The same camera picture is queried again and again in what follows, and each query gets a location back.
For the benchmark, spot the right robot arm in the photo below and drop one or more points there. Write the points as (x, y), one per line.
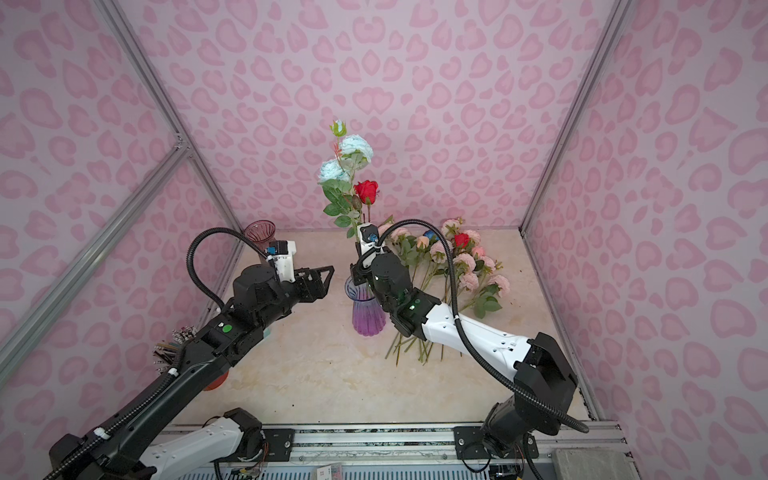
(535, 370)

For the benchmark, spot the light blue rose stem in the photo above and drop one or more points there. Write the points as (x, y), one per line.
(337, 176)

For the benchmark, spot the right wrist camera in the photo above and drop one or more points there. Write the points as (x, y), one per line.
(367, 238)

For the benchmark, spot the red rose stem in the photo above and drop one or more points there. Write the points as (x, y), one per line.
(461, 240)
(366, 192)

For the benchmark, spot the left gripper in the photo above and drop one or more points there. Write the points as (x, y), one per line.
(320, 288)

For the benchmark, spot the dark red glass vase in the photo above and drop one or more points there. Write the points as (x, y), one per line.
(261, 232)

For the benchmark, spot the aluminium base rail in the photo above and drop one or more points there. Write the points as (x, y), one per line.
(388, 451)

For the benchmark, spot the red pen holder cup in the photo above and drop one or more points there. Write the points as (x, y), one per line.
(217, 382)

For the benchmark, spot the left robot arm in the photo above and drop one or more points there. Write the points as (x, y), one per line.
(123, 447)

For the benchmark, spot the purple gradient glass vase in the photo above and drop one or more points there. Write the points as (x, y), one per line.
(368, 318)

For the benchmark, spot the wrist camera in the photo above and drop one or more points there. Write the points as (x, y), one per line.
(280, 254)
(367, 238)

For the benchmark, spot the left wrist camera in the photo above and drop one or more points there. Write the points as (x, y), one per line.
(280, 254)

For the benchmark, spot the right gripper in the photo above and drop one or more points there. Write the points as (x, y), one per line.
(358, 273)

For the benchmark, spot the pink peony stem pile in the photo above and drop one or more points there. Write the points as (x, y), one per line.
(467, 278)

